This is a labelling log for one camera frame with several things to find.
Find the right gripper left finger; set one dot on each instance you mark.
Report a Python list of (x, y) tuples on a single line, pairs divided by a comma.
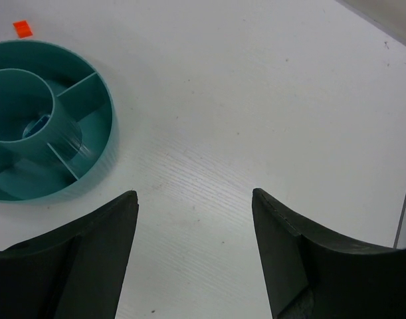
[(74, 271)]

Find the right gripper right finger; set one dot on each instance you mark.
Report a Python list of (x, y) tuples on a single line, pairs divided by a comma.
[(311, 271)]

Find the teal round divided container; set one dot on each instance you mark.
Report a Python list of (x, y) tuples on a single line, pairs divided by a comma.
[(58, 128)]

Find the tiny orange lego top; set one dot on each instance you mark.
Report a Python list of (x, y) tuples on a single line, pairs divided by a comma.
[(22, 29)]

